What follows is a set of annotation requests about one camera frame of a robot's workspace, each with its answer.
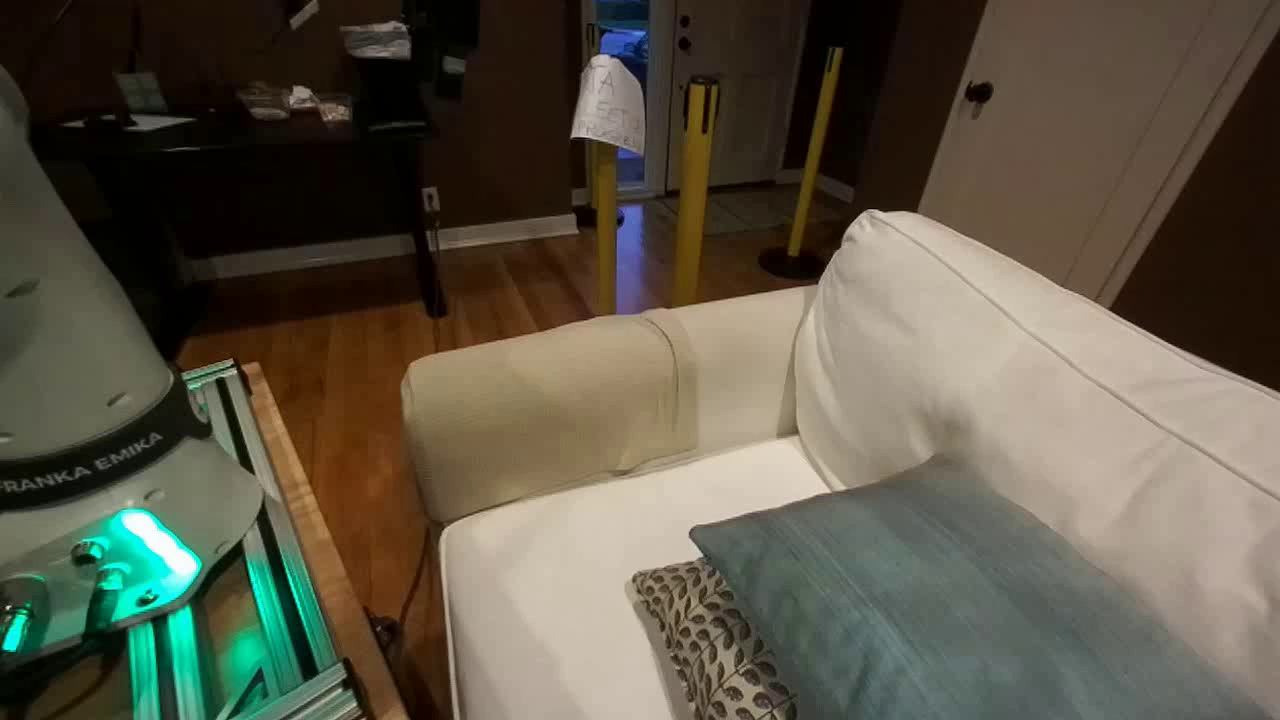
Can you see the green lit aluminium frame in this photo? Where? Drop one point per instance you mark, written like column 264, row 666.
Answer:
column 264, row 602

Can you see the black door knob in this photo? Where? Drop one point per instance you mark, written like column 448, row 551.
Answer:
column 978, row 95

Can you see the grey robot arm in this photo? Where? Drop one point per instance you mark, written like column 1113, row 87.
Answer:
column 115, row 495

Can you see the yellow right post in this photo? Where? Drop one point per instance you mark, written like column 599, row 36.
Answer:
column 792, row 261

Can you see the white sofa back cushion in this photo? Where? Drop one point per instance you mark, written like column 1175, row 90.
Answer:
column 1145, row 457

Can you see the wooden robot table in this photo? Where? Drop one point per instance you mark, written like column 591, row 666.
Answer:
column 339, row 618

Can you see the blue pillow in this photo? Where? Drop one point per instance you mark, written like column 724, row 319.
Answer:
column 932, row 596

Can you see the leaf patterned pillow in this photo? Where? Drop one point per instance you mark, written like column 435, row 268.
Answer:
column 721, row 666

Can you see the white towel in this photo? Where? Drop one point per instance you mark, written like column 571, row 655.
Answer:
column 611, row 106

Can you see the yellow post with towel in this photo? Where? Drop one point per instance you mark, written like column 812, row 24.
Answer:
column 601, row 179

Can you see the yellow middle post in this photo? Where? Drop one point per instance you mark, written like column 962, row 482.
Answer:
column 701, row 99

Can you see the white sofa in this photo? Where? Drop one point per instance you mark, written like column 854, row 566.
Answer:
column 566, row 460

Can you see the dark wooden side table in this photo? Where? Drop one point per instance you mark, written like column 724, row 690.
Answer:
column 162, row 204

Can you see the white background door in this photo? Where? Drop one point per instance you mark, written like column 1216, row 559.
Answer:
column 751, row 49

